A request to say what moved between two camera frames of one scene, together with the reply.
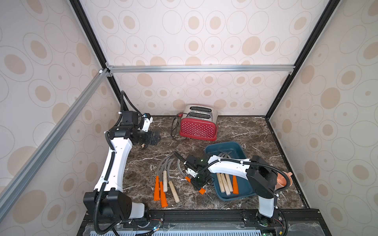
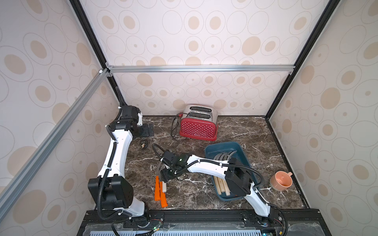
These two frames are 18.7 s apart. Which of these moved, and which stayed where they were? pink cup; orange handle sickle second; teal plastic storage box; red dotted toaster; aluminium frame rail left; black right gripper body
Moved: black right gripper body
Stayed: pink cup; red dotted toaster; orange handle sickle second; teal plastic storage box; aluminium frame rail left
